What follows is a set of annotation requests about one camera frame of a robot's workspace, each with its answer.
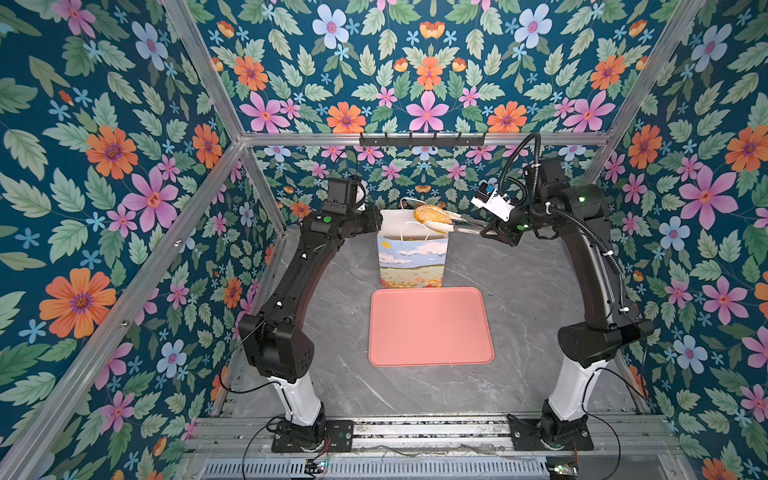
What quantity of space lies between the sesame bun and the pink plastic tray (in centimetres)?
31

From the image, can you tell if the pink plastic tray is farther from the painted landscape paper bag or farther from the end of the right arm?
the end of the right arm

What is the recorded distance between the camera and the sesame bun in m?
0.78

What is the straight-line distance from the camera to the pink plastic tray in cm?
88

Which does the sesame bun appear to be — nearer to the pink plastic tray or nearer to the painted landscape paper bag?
the painted landscape paper bag


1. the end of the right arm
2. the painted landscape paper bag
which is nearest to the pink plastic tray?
the painted landscape paper bag

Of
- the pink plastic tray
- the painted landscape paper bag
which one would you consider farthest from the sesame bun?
the pink plastic tray
